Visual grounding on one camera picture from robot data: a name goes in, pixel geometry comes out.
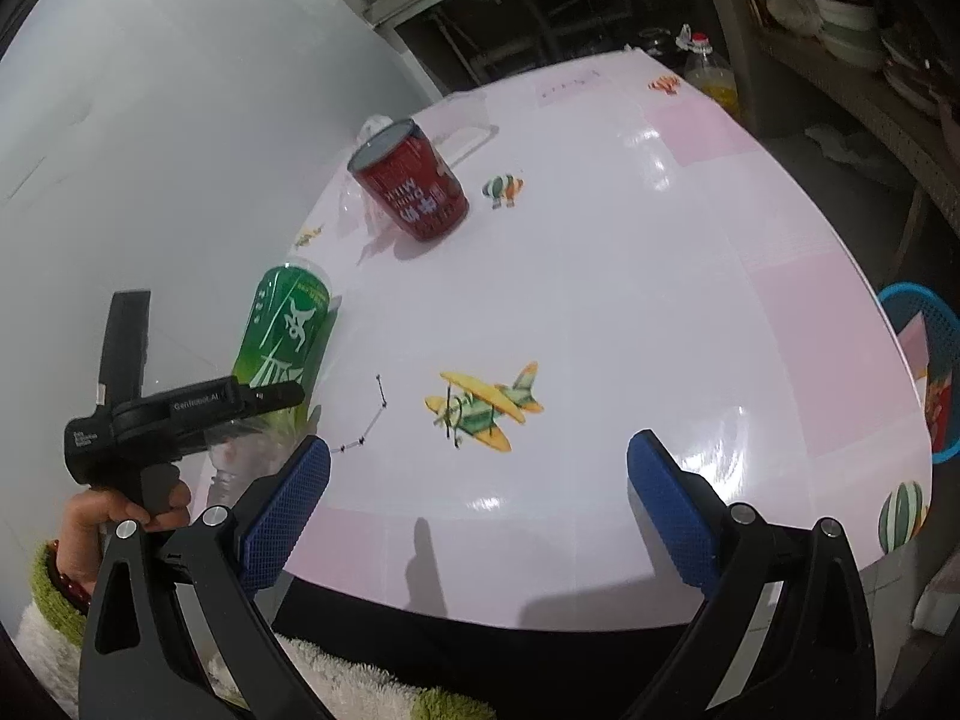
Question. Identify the stack of plates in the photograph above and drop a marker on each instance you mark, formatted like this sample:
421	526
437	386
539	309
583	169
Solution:
915	75

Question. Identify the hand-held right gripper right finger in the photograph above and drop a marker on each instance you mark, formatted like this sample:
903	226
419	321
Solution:
675	517

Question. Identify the pink printed table cover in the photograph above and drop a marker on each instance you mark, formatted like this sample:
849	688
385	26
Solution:
600	277

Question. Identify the person's left hand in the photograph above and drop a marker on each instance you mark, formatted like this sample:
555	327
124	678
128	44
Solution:
82	532

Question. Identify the white crumpled paper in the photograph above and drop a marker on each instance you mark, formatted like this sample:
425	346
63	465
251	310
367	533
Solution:
847	146

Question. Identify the person's left forearm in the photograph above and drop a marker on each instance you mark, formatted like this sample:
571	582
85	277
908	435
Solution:
45	630

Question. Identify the white green fuzzy robe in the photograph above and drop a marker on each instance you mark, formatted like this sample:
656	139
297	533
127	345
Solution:
352	682

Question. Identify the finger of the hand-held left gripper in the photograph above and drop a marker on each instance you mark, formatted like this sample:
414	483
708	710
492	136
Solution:
274	395

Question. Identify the green plastic bottle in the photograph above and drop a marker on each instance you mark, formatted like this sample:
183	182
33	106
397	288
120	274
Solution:
289	322

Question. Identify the red drink can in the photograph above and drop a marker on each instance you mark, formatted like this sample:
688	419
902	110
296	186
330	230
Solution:
420	195

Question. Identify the stack of white bowls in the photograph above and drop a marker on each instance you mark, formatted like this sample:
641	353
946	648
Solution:
847	30

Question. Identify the dark glass jar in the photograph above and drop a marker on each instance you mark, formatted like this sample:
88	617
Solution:
656	37

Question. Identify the blue plastic basket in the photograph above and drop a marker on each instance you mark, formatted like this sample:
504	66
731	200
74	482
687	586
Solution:
911	300

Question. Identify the red cap oil bottle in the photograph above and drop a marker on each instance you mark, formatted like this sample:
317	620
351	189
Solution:
712	79

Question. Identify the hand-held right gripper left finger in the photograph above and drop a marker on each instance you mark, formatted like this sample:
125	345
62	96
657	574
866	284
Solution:
289	510

